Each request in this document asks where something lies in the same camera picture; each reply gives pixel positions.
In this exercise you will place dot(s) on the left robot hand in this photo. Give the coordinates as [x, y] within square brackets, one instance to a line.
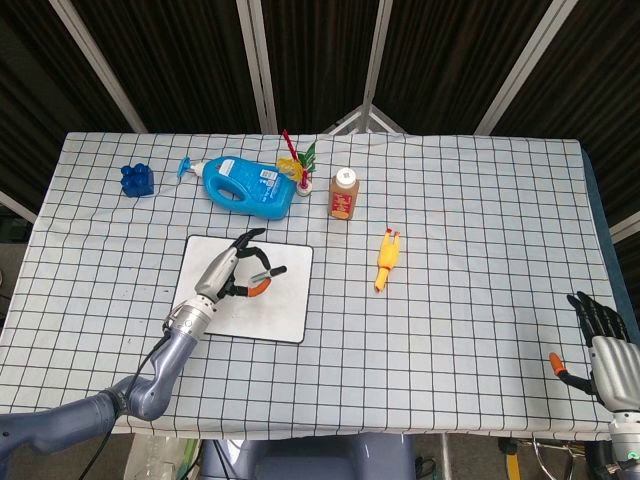
[217, 272]

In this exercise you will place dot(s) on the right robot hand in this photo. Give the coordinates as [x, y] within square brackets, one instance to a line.
[612, 365]

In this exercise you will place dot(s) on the black whiteboard marker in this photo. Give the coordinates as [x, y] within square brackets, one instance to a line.
[277, 271]

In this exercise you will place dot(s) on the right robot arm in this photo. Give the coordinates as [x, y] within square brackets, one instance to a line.
[625, 437]

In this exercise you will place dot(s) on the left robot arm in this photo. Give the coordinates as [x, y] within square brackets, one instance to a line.
[165, 355]

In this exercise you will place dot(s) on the white whiteboard black rim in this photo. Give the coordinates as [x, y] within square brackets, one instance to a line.
[285, 310]

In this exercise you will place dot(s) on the blue detergent bottle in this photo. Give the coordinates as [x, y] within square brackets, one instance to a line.
[250, 187]

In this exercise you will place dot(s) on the blue toy brick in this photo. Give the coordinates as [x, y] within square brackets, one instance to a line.
[137, 182]

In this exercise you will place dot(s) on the colourful feather shuttlecock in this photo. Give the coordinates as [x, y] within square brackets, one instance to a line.
[290, 167]

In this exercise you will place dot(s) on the brown juice bottle red label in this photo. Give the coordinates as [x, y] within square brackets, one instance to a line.
[343, 197]

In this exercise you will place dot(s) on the yellow rubber chicken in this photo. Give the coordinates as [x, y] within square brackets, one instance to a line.
[387, 255]

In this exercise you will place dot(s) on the white black checked tablecloth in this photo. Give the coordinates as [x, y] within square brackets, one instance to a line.
[425, 360]

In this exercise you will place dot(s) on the clear plastic bag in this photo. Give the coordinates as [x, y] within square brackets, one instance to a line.
[155, 460]

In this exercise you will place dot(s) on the grey robot torso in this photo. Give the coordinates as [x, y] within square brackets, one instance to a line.
[310, 457]

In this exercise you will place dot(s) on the white screen foot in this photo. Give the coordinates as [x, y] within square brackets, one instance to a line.
[364, 111]

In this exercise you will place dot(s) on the white screen frame post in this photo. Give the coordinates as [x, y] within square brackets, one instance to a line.
[259, 65]
[377, 50]
[521, 65]
[99, 65]

